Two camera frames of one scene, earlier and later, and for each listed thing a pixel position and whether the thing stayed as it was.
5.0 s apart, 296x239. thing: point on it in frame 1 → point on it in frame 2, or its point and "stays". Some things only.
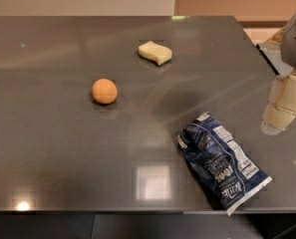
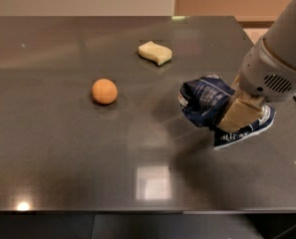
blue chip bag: x=224 y=171 → x=204 y=99
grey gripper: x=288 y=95 → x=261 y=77
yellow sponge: x=154 y=52 stays
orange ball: x=104 y=92 stays
